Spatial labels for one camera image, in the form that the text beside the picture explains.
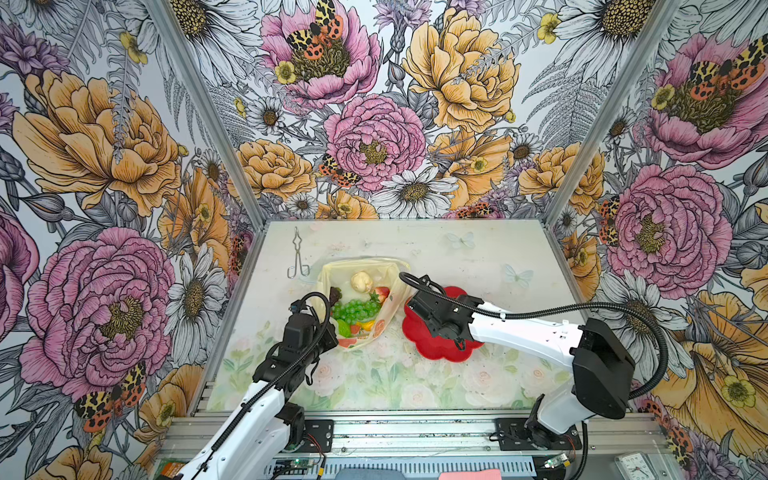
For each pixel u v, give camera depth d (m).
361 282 0.97
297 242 1.15
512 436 0.73
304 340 0.64
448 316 0.61
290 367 0.56
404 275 0.67
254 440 0.51
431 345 0.88
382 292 0.96
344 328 0.87
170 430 0.76
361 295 0.98
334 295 0.96
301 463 0.71
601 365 0.43
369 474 0.67
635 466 0.69
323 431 0.75
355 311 0.92
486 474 0.70
